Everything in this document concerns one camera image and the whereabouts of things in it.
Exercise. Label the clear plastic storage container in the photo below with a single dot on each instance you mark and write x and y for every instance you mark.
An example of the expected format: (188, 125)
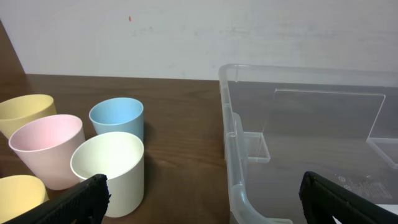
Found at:
(280, 122)

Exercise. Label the yellow cup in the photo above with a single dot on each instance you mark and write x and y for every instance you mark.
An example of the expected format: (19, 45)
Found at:
(19, 194)
(21, 110)

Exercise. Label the white cup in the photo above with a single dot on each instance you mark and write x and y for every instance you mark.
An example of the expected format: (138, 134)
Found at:
(120, 157)

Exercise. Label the light blue cup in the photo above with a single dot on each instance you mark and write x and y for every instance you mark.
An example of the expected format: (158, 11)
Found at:
(118, 114)

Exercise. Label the yellow cup lower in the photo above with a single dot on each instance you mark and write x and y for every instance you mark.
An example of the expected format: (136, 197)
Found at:
(19, 194)

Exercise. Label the white label in container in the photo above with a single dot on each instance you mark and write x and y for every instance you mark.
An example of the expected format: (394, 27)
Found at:
(390, 208)

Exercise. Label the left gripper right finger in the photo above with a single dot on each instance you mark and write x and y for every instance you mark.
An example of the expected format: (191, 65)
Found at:
(325, 202)

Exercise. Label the pink cup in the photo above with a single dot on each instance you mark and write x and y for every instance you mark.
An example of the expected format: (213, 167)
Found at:
(46, 146)

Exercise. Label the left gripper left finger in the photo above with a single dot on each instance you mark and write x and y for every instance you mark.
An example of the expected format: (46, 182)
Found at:
(86, 202)

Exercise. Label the yellow cup upper left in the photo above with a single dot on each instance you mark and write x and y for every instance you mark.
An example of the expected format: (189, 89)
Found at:
(21, 110)

